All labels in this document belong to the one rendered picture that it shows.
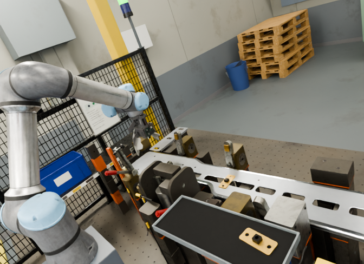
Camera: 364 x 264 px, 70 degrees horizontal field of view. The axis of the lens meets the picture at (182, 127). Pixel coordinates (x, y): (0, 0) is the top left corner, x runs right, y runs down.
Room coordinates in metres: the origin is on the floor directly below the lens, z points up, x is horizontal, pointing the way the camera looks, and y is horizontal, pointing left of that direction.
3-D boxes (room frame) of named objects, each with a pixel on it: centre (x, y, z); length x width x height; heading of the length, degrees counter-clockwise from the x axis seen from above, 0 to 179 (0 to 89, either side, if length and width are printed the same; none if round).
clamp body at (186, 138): (1.36, 0.00, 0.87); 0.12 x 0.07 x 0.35; 130
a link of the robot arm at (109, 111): (1.15, 0.24, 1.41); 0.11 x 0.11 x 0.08; 52
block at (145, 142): (1.55, 0.28, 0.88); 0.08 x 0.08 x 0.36; 40
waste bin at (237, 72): (5.04, -1.43, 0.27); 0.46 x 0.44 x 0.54; 125
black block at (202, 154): (1.23, -0.06, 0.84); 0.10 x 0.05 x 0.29; 130
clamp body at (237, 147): (1.07, -0.20, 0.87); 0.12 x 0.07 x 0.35; 130
